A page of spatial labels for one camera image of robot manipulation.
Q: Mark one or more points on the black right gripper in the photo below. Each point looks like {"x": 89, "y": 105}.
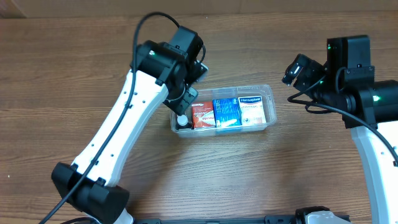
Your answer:
{"x": 305, "y": 74}

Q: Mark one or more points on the blue medicine box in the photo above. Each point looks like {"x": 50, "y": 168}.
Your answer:
{"x": 226, "y": 112}

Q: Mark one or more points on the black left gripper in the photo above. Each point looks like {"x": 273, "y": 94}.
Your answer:
{"x": 185, "y": 101}

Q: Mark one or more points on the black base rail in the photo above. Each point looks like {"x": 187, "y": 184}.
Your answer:
{"x": 268, "y": 219}

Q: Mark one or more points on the white blue plaster box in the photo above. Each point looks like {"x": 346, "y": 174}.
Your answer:
{"x": 252, "y": 111}

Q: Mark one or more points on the clear plastic container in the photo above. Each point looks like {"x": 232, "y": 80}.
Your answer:
{"x": 229, "y": 92}

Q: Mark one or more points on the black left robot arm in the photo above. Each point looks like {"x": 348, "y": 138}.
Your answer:
{"x": 161, "y": 73}

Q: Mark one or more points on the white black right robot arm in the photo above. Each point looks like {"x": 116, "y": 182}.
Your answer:
{"x": 345, "y": 84}

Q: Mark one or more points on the dark brown medicine bottle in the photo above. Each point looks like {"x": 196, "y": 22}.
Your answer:
{"x": 183, "y": 122}

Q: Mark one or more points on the red medicine box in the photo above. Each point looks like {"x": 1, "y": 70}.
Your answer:
{"x": 203, "y": 115}

